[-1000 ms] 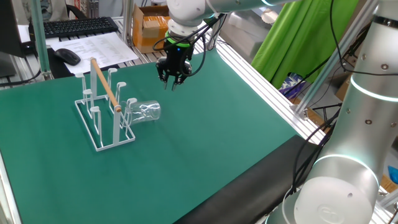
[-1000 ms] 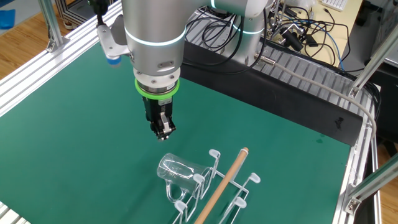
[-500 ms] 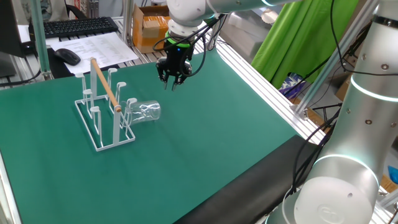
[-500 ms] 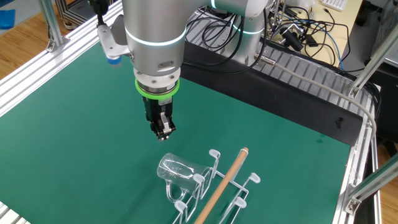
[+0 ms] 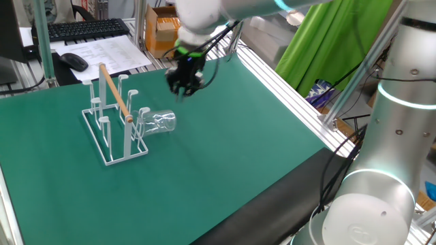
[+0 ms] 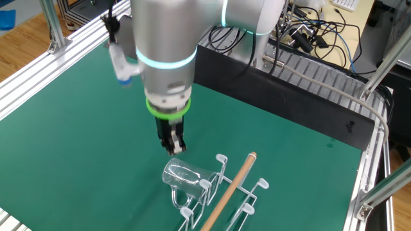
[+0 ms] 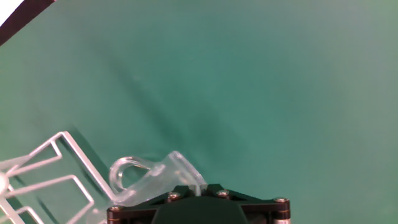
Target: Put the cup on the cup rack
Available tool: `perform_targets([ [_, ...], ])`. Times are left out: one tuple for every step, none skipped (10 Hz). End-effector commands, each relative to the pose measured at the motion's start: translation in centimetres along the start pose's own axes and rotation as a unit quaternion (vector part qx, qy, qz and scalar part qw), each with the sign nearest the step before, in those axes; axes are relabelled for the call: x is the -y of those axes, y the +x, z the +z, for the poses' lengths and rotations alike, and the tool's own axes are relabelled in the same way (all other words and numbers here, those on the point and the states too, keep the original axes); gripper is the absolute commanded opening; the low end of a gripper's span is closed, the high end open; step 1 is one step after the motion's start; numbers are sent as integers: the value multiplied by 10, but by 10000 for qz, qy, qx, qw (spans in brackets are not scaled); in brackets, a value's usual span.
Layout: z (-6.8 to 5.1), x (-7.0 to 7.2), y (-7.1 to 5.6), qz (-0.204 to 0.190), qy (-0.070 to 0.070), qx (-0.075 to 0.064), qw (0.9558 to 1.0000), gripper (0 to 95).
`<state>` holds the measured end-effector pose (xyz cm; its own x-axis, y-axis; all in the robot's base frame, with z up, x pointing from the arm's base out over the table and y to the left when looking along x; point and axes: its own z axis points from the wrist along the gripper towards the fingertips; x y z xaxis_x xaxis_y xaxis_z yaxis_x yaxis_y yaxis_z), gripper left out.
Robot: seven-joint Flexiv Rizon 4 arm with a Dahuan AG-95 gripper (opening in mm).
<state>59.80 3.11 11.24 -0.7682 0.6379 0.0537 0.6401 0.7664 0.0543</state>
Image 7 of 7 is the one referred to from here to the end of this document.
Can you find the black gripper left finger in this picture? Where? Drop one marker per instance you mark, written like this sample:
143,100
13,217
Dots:
130,213

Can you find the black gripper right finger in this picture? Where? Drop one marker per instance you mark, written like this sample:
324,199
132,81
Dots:
267,211

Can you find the green table mat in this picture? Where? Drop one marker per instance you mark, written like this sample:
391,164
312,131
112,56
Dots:
248,77

